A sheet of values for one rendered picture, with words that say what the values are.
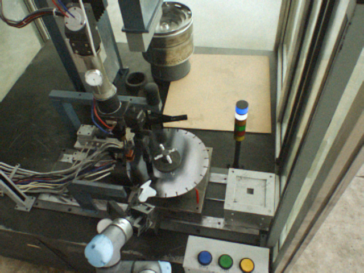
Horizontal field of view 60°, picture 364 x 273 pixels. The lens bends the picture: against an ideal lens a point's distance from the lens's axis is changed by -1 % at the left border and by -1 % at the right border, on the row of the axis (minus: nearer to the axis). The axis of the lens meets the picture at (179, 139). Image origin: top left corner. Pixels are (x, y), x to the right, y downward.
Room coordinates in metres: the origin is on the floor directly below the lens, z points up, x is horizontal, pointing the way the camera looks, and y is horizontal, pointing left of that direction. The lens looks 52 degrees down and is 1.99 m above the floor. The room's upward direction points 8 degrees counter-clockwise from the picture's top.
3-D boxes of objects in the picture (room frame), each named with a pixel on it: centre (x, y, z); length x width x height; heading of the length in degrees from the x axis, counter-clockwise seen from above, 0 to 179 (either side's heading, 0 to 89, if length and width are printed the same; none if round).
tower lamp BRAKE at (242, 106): (0.77, -0.24, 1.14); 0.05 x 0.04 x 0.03; 162
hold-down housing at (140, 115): (0.72, 0.14, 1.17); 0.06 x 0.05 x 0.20; 63
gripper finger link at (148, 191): (0.55, 0.13, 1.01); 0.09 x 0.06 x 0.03; 151
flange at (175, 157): (0.72, 0.06, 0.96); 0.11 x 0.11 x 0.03
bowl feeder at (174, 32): (1.51, -0.01, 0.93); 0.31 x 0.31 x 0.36
